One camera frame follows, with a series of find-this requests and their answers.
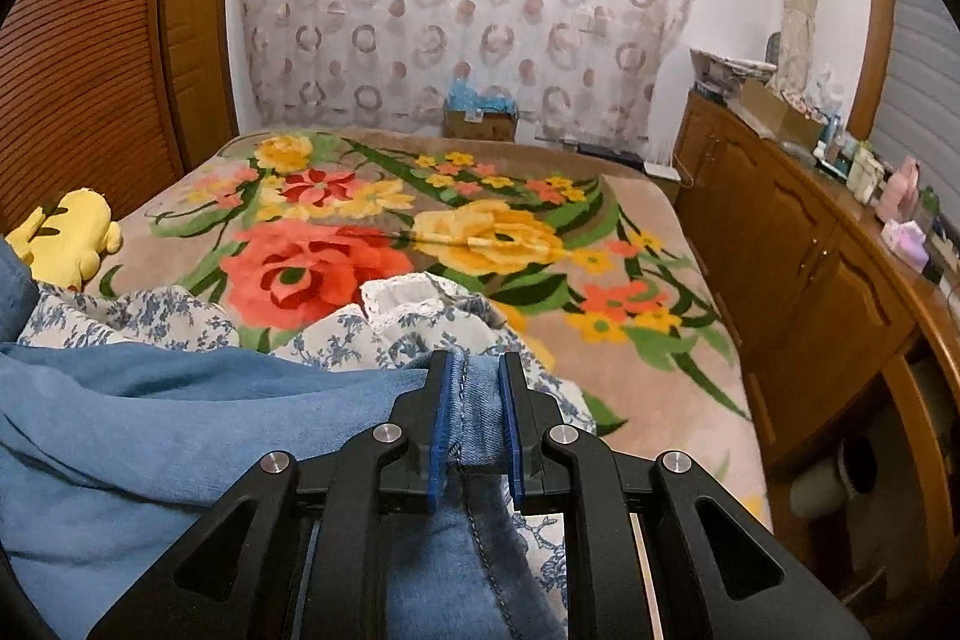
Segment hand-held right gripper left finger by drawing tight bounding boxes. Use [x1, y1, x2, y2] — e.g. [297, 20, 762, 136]
[86, 349, 456, 640]

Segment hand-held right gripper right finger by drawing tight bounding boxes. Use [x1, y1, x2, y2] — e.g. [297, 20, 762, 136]
[497, 351, 875, 640]

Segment blue denim pants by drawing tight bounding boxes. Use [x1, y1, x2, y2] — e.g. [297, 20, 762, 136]
[0, 235, 571, 640]

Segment blue white floral cloth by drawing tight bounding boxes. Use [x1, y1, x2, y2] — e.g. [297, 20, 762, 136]
[16, 272, 597, 611]

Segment floral blanket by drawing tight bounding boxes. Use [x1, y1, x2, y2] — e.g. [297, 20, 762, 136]
[7, 130, 773, 536]

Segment white cylinder container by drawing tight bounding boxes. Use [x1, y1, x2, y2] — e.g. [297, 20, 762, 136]
[791, 437, 878, 521]

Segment wooden cabinet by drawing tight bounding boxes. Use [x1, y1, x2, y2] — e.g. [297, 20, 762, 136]
[671, 85, 960, 611]

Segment blue plastic bags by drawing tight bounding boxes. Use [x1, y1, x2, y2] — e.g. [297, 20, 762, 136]
[448, 74, 518, 112]

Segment open cardboard box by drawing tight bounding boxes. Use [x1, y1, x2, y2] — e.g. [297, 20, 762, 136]
[739, 77, 826, 150]

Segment yellow plush toy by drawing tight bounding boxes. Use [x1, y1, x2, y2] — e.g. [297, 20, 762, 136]
[4, 188, 123, 292]

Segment teal bottle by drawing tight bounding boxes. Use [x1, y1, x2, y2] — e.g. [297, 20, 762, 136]
[814, 115, 845, 161]

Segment pink tissue pack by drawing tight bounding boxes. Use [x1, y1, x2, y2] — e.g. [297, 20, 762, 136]
[881, 218, 931, 272]

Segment white jar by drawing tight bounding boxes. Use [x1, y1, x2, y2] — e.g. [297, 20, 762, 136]
[847, 145, 886, 206]

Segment pink bottle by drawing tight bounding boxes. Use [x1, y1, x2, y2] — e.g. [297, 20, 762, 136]
[876, 156, 922, 221]

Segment wooden louvered wardrobe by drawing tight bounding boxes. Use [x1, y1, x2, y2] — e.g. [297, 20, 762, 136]
[0, 0, 241, 236]

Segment grey window blind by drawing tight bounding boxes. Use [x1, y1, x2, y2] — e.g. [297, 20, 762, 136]
[870, 0, 960, 176]

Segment wooden window frame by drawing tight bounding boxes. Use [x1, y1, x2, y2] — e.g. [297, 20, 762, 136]
[844, 0, 897, 139]

